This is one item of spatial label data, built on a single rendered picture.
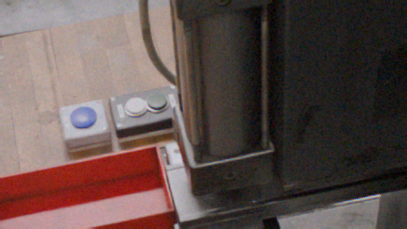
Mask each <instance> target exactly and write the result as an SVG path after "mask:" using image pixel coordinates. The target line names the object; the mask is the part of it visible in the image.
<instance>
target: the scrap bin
mask: <svg viewBox="0 0 407 229"><path fill-rule="evenodd" d="M174 224H177V220H176V216H175V212H174V208H173V204H172V200H171V193H170V190H169V187H168V183H167V180H166V171H165V167H164V161H163V158H162V154H161V151H160V148H159V144H153V145H149V146H145V147H140V148H135V149H132V150H127V151H122V152H118V153H114V154H101V155H98V156H93V157H89V158H85V159H81V160H76V161H72V162H67V163H62V164H55V165H50V166H46V167H42V168H37V169H33V170H28V171H21V172H16V173H11V174H4V175H0V229H174Z"/></svg>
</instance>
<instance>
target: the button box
mask: <svg viewBox="0 0 407 229"><path fill-rule="evenodd" d="M154 94H160V95H164V96H165V97H166V99H167V106H166V107H165V108H163V109H161V110H153V109H151V108H150V107H149V106H148V103H147V100H148V98H149V97H150V96H151V95H154ZM134 98H140V99H142V100H144V101H145V105H146V108H145V110H144V111H143V112H142V113H140V114H130V113H128V112H127V110H126V103H127V102H128V101H129V100H131V99H134ZM177 104H179V103H178V94H177V86H176V85H168V86H163V87H158V88H154V89H150V90H145V91H141V92H136V93H132V94H128V95H119V96H116V97H111V98H109V105H110V109H111V114H112V117H113V120H114V128H115V131H116V139H117V142H119V143H121V142H125V141H130V140H134V139H138V138H143V137H147V136H152V135H160V134H169V133H172V132H173V131H174V130H173V121H172V116H173V115H174V114H173V107H174V106H175V105H177Z"/></svg>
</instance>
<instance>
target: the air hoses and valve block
mask: <svg viewBox="0 0 407 229"><path fill-rule="evenodd" d="M138 9H139V20H140V27H141V33H142V38H143V41H144V47H145V49H146V52H147V54H148V56H149V58H150V60H151V61H152V63H153V65H154V67H155V68H156V70H157V71H158V72H159V73H160V74H161V75H162V76H163V77H164V78H165V79H166V80H167V81H168V82H170V83H172V84H173V85H176V86H177V84H176V75H175V74H173V73H172V72H171V70H170V69H169V68H168V67H167V66H166V65H165V64H164V63H163V62H162V60H161V59H160V57H159V55H158V54H157V52H156V50H155V47H154V43H153V36H152V31H151V26H150V17H149V0H138Z"/></svg>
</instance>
